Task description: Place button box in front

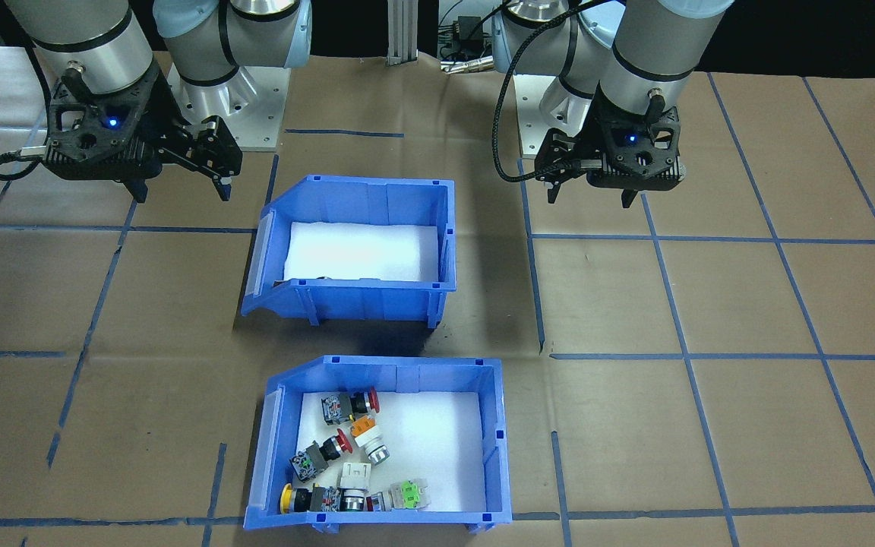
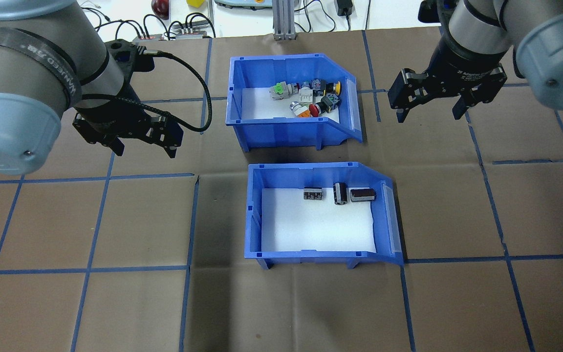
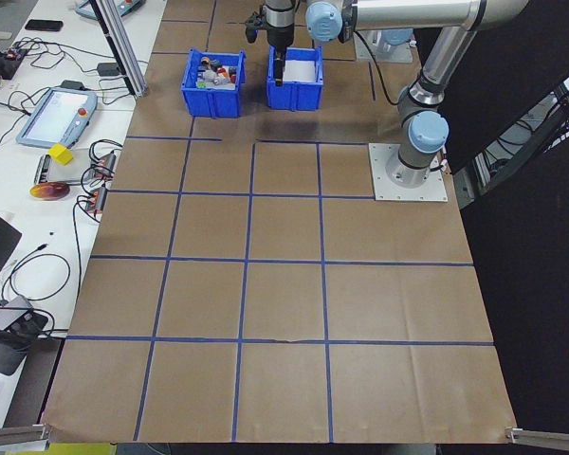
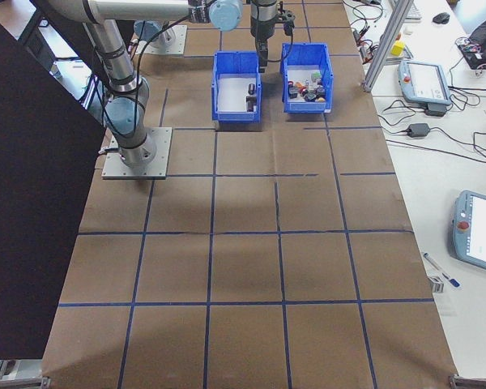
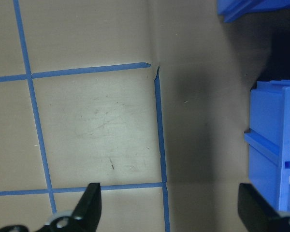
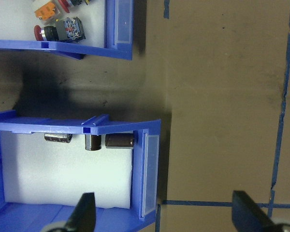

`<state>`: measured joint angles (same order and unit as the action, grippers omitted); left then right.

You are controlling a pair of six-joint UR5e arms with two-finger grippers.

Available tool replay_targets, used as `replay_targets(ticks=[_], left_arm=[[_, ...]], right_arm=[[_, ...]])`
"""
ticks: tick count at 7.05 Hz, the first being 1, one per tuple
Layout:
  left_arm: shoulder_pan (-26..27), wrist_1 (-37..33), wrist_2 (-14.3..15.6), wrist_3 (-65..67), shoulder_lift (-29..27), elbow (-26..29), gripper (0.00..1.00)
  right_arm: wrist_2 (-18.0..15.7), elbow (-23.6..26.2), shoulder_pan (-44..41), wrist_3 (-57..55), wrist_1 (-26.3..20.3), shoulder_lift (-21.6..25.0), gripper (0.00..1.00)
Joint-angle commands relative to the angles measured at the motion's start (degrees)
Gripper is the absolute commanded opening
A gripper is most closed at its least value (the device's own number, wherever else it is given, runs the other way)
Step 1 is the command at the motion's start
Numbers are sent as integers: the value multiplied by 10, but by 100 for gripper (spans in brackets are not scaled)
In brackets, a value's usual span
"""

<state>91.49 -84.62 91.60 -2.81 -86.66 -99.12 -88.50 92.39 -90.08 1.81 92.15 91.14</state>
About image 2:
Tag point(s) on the blue bin with push buttons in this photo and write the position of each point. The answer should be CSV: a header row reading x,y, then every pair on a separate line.
x,y
281,134

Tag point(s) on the blue bin with black capacitors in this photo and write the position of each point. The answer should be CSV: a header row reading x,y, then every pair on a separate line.
x,y
320,172

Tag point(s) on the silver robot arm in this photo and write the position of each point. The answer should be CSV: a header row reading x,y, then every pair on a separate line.
x,y
482,19
27,58

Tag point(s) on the red mushroom push button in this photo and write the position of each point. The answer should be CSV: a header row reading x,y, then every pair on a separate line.
x,y
329,101

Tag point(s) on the black orange adapter box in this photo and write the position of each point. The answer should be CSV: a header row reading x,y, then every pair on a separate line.
x,y
150,37
186,34

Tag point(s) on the green white push button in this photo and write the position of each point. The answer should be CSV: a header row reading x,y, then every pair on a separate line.
x,y
277,91

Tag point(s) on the white foam bin liner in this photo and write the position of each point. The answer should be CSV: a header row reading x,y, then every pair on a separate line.
x,y
257,105
311,225

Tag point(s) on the black power adapter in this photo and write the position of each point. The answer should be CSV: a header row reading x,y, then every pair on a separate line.
x,y
344,6

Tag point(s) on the orange white pilot lamp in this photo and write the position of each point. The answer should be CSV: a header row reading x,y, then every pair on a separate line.
x,y
300,110

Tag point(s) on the long black cylinder capacitor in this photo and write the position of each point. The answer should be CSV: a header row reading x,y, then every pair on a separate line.
x,y
363,194

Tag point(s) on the red yellow mango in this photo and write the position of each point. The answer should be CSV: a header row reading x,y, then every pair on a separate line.
x,y
160,6

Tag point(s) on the short black silver cylinder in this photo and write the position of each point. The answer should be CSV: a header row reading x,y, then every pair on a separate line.
x,y
340,193

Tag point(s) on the yellow cube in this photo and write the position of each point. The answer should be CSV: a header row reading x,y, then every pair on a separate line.
x,y
195,2

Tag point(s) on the black ribbed rectangular block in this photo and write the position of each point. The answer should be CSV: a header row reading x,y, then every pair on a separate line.
x,y
313,194

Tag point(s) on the aluminium profile column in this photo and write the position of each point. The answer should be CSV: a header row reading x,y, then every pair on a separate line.
x,y
285,19

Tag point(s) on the light blue teach pendant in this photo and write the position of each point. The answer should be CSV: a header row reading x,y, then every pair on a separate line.
x,y
242,4

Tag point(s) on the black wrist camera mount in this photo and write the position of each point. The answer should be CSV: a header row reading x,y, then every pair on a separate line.
x,y
135,66
430,10

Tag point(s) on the yellow push button switch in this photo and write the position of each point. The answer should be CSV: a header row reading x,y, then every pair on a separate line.
x,y
337,88

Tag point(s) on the white switch block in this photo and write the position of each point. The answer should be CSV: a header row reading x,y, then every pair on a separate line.
x,y
306,95

